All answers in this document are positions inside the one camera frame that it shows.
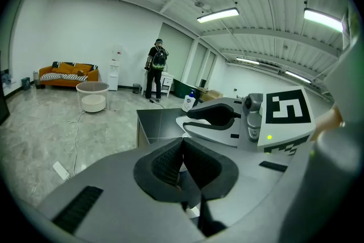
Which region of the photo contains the long ceiling light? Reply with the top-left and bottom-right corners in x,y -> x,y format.
303,7 -> 344,33
235,56 -> 260,65
284,69 -> 312,84
196,7 -> 241,24

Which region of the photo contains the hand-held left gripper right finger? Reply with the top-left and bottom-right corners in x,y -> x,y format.
183,138 -> 293,230

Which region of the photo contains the yellow cushion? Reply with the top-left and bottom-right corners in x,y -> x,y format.
58,61 -> 75,75
71,63 -> 93,75

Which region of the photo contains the person's right forearm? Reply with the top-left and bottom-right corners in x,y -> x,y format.
312,5 -> 361,142

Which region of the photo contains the cardboard box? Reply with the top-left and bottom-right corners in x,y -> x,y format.
198,87 -> 224,102

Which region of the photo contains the white water dispenser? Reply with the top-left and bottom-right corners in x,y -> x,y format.
107,44 -> 123,92

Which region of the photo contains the white pump bottle blue cap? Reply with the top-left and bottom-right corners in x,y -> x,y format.
183,89 -> 200,113

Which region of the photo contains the orange sofa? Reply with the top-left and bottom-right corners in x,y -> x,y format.
39,61 -> 100,88

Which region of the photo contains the white power strip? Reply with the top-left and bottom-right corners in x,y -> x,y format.
52,160 -> 71,181

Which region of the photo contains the white bedside cabinet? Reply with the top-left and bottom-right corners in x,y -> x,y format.
141,71 -> 175,98

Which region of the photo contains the black green backpack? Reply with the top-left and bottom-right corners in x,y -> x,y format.
151,50 -> 168,71

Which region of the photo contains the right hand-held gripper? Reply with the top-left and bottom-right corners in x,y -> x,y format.
175,85 -> 316,156

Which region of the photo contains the black floor cable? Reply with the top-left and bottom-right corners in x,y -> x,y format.
149,97 -> 166,110

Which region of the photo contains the grey window blind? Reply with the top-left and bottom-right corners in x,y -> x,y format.
187,42 -> 209,87
201,50 -> 217,87
157,22 -> 195,85

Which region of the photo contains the white power cable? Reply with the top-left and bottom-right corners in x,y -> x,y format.
66,109 -> 86,178

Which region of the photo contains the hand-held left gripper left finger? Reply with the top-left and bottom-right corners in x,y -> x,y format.
38,138 -> 205,243

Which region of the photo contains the dark green tub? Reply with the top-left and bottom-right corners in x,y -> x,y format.
173,78 -> 200,99

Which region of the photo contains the striped blanket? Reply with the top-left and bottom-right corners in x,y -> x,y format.
39,72 -> 88,82

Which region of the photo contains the round white side table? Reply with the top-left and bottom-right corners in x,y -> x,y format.
76,81 -> 110,114

